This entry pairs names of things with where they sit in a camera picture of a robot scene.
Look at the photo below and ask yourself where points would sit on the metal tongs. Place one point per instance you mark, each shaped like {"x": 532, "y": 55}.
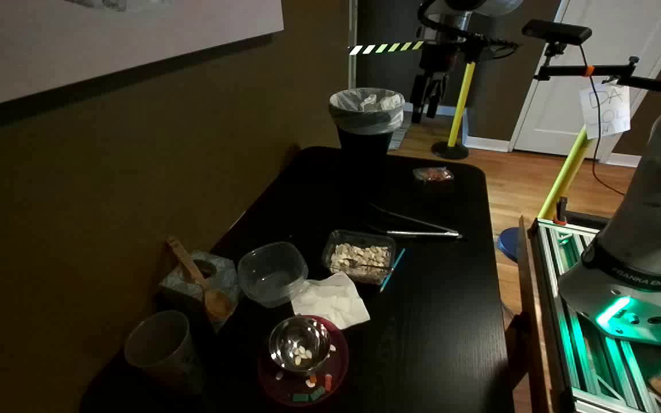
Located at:
{"x": 404, "y": 227}

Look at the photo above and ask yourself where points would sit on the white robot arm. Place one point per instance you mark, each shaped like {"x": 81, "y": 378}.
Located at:
{"x": 617, "y": 276}

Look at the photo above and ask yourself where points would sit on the clear container with food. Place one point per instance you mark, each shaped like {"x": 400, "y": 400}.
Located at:
{"x": 360, "y": 256}

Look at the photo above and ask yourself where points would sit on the black trash bin white liner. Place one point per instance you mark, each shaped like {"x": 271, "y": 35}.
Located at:
{"x": 366, "y": 121}

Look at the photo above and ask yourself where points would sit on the white paper napkin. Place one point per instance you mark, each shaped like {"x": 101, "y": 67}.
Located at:
{"x": 334, "y": 299}

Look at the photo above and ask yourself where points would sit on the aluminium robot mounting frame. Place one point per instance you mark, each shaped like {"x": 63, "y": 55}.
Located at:
{"x": 600, "y": 367}

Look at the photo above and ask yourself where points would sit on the grey stone mortar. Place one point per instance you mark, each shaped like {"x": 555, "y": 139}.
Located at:
{"x": 180, "y": 291}

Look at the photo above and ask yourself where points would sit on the silver metal bowl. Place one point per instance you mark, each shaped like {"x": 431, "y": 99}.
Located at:
{"x": 298, "y": 346}

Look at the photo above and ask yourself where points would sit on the small snack packet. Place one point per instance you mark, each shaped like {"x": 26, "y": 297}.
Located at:
{"x": 431, "y": 176}

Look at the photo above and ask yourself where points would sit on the whiteboard on wall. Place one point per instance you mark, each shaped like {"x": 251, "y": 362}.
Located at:
{"x": 47, "y": 45}

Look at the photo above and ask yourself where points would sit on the yellow stanchion post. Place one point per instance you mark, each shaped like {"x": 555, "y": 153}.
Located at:
{"x": 453, "y": 145}

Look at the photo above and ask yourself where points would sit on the yellow leaning pole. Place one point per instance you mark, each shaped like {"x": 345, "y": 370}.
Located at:
{"x": 562, "y": 181}

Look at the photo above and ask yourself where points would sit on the striped barrier tape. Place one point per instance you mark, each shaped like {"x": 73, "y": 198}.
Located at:
{"x": 383, "y": 50}

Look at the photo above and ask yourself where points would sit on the blue straw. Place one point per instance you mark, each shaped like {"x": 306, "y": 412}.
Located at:
{"x": 391, "y": 273}

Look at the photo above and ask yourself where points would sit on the white mug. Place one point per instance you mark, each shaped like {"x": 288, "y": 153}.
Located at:
{"x": 162, "y": 348}

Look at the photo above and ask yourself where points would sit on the white door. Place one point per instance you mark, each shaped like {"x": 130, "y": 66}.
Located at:
{"x": 551, "y": 113}

